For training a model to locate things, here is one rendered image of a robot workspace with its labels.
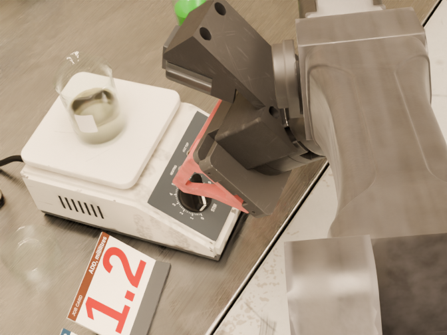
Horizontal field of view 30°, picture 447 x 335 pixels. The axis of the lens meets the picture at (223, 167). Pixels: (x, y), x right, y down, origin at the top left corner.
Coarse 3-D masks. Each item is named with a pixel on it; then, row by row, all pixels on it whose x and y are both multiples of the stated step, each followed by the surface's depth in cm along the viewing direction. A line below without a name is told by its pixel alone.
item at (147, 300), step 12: (156, 264) 78; (168, 264) 78; (144, 276) 77; (156, 276) 77; (144, 288) 76; (156, 288) 76; (144, 300) 76; (156, 300) 76; (132, 312) 75; (144, 312) 75; (84, 324) 72; (132, 324) 74; (144, 324) 74
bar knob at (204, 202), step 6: (198, 174) 76; (192, 180) 76; (198, 180) 76; (180, 192) 76; (180, 198) 76; (186, 198) 76; (192, 198) 76; (198, 198) 75; (204, 198) 75; (210, 198) 77; (186, 204) 76; (192, 204) 76; (198, 204) 75; (204, 204) 75; (192, 210) 76; (198, 210) 76; (204, 210) 77
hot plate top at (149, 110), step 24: (120, 96) 81; (144, 96) 80; (168, 96) 80; (48, 120) 80; (144, 120) 78; (168, 120) 78; (48, 144) 78; (72, 144) 78; (120, 144) 77; (144, 144) 76; (48, 168) 77; (72, 168) 76; (96, 168) 75; (120, 168) 75
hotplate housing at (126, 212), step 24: (168, 144) 79; (24, 168) 79; (144, 168) 77; (48, 192) 79; (72, 192) 77; (96, 192) 77; (120, 192) 76; (144, 192) 76; (72, 216) 81; (96, 216) 79; (120, 216) 77; (144, 216) 76; (168, 216) 75; (144, 240) 80; (168, 240) 77; (192, 240) 76
